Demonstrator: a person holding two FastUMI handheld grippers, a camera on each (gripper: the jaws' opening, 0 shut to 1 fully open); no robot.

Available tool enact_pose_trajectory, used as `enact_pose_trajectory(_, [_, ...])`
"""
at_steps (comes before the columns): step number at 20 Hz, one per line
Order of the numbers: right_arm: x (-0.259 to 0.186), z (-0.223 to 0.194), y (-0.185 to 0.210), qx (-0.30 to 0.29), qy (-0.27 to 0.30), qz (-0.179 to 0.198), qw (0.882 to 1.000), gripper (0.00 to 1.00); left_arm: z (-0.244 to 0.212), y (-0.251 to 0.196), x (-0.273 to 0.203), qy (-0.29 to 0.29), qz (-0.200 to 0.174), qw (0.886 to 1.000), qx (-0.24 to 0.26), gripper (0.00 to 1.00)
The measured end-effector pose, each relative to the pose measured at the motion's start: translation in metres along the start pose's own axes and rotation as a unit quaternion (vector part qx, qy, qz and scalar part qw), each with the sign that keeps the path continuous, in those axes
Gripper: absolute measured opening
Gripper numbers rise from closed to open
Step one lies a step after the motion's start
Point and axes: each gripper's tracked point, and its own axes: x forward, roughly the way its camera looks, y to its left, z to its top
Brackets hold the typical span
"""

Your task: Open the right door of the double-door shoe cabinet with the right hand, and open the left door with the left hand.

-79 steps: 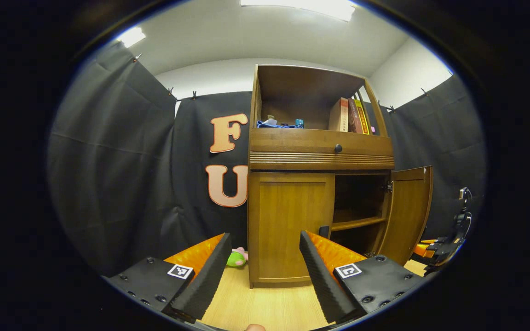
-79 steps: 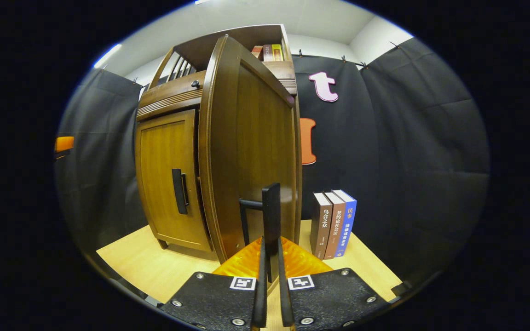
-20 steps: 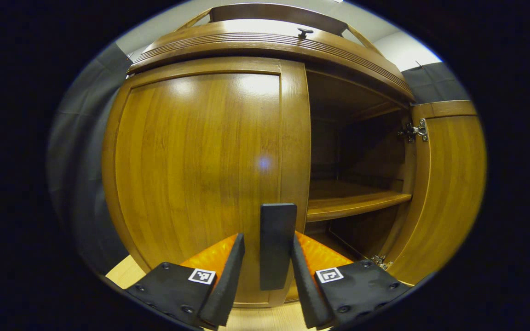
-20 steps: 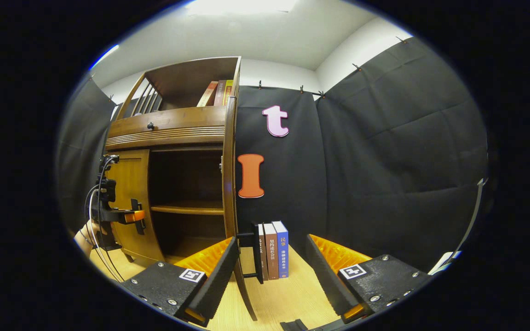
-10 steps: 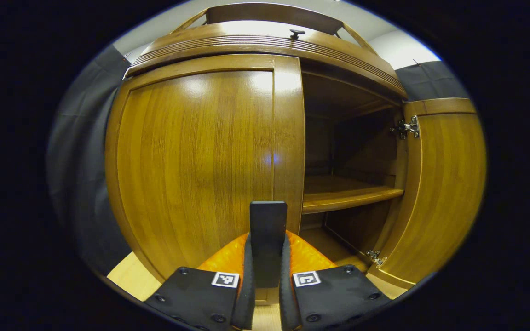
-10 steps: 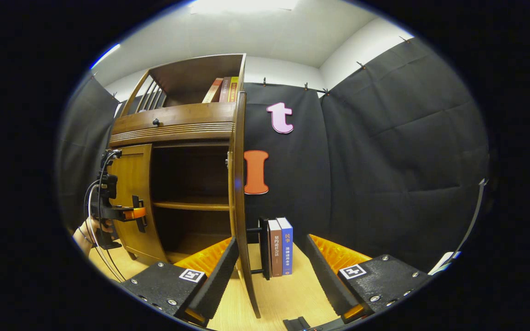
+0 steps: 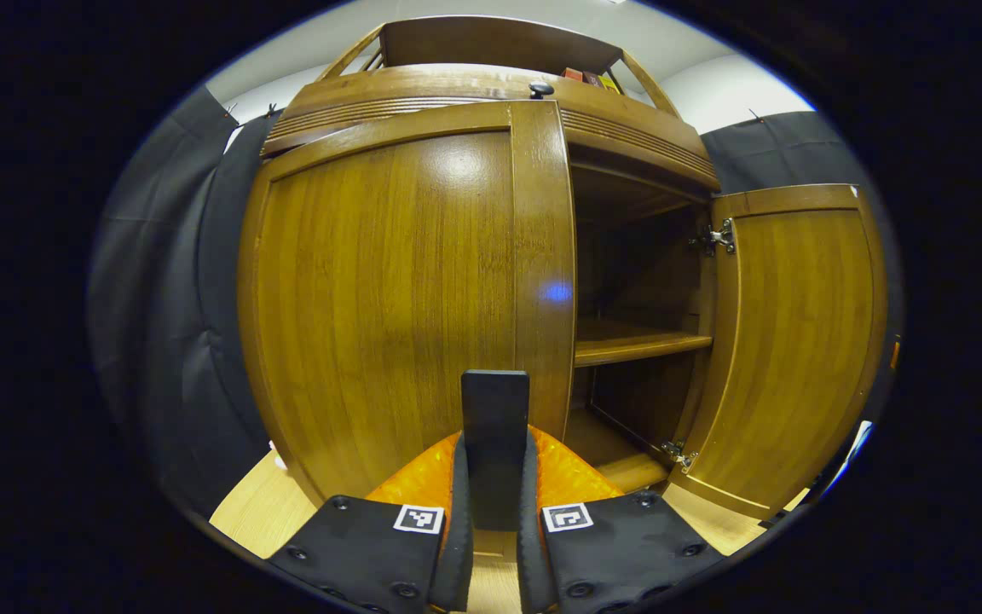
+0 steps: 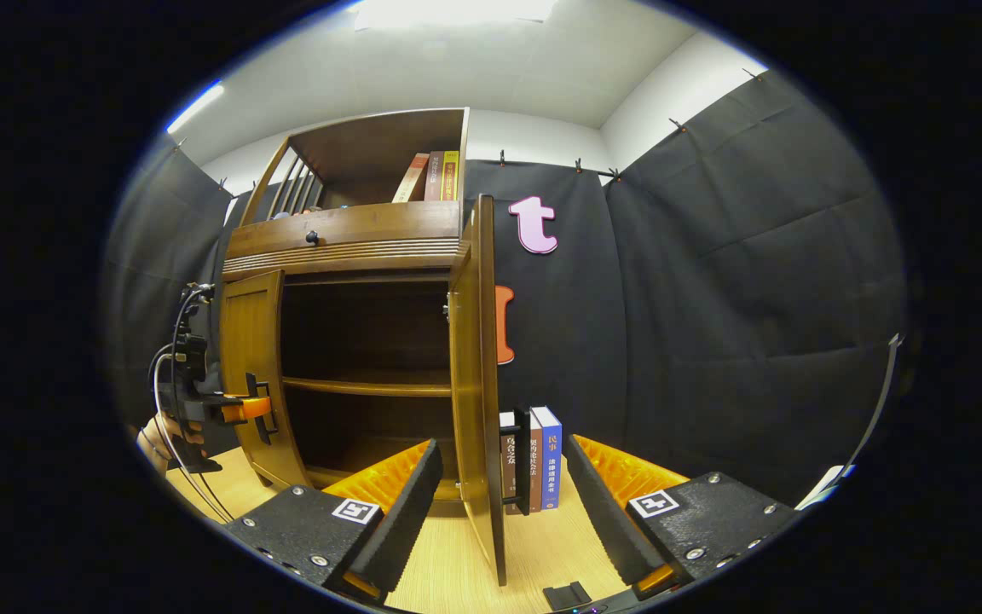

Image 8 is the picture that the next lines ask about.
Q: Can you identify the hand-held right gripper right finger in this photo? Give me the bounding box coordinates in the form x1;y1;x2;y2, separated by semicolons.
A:
565;433;803;598

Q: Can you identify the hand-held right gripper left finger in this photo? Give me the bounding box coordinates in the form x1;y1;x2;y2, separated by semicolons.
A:
222;437;445;606

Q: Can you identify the black door handle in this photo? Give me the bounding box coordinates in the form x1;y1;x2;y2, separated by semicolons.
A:
498;408;533;517
244;372;280;447

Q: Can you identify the wooden shoe cabinet door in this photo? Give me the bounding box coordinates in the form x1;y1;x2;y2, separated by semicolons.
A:
447;194;509;588
218;269;313;491

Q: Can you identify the wooden double-door shoe cabinet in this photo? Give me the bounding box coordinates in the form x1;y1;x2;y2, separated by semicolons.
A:
218;107;509;589

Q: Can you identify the wooden cabinet inner shelf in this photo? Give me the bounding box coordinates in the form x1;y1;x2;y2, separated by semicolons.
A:
282;375;454;398

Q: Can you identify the wooden cabinet drawer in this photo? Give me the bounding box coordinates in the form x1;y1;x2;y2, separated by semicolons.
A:
222;200;466;275

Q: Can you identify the blue book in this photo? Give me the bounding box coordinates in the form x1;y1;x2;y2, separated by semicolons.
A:
532;406;563;511

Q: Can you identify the brown book with white spine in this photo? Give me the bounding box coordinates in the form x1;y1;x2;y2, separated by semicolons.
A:
528;414;543;513

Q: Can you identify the white and brown book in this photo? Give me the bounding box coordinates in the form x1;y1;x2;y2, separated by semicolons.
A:
499;412;519;515

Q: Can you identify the black backdrop cloth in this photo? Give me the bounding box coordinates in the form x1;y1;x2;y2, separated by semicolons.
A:
103;68;910;508

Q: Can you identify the small ceiling light panel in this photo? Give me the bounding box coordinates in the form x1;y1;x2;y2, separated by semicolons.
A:
165;81;226;136

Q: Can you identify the large ceiling light panel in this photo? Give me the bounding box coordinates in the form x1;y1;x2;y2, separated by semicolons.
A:
355;0;560;31

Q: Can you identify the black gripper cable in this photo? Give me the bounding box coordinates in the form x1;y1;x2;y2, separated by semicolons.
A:
147;286;236;523

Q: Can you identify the white strap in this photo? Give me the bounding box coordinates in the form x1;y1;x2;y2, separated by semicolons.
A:
798;333;905;511

